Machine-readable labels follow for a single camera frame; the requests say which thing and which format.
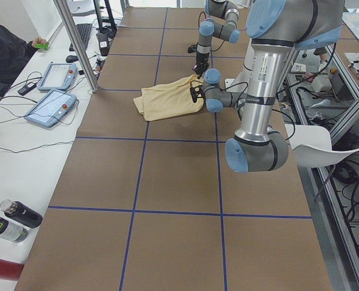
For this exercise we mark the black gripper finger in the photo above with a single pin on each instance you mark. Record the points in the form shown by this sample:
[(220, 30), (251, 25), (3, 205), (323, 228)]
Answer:
[(199, 73)]

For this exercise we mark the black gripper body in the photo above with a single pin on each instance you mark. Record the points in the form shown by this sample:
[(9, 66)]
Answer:
[(195, 94), (202, 59)]

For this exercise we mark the beige long-sleeve printed shirt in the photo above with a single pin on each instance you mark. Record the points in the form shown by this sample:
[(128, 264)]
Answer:
[(168, 100)]

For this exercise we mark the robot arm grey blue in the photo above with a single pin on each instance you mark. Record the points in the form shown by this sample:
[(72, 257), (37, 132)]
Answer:
[(209, 28), (275, 29)]

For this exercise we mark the black keyboard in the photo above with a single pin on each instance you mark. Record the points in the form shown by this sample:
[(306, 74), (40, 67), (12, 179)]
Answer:
[(84, 31)]

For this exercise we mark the white plastic chair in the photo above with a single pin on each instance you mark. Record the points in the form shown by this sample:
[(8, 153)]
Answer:
[(312, 146)]

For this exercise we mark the black computer mouse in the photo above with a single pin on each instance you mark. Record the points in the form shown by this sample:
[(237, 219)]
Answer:
[(71, 59)]

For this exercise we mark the blue teach pendant far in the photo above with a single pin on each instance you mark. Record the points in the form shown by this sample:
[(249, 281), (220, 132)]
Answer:
[(58, 76)]

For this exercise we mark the blue teach pendant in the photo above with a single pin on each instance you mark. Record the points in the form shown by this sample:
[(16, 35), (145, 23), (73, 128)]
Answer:
[(58, 76), (51, 108)]

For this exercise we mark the blue teach pendant near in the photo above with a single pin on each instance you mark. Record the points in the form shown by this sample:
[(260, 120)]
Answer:
[(51, 108)]

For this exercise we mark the green plastic clip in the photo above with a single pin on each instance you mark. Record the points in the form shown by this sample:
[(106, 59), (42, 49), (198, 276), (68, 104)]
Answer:
[(41, 46)]

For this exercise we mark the black phone device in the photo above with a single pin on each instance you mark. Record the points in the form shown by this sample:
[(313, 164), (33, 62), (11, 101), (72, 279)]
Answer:
[(26, 88)]

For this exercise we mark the person in black jacket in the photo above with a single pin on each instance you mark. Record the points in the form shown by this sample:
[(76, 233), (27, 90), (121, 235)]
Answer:
[(15, 53)]

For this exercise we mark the black water bottle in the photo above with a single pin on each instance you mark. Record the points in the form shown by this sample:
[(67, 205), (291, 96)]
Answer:
[(21, 213)]

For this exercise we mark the red bottle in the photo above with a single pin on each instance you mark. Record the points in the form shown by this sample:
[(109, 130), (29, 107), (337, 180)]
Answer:
[(10, 270)]

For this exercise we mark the grey aluminium frame post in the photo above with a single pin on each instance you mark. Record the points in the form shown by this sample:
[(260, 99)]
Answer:
[(70, 26)]

